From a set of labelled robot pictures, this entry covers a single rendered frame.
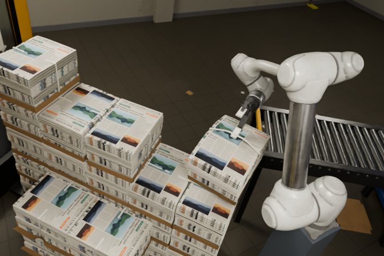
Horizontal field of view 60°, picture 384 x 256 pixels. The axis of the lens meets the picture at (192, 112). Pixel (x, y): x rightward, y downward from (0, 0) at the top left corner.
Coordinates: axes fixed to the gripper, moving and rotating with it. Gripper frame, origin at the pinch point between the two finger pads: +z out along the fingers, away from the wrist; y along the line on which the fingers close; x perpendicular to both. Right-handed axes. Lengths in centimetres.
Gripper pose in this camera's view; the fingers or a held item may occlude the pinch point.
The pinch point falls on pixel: (236, 125)
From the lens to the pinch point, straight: 162.6
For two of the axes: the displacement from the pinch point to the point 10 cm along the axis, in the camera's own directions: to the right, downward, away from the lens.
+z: -5.1, 5.6, -6.5
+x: -8.5, -4.1, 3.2
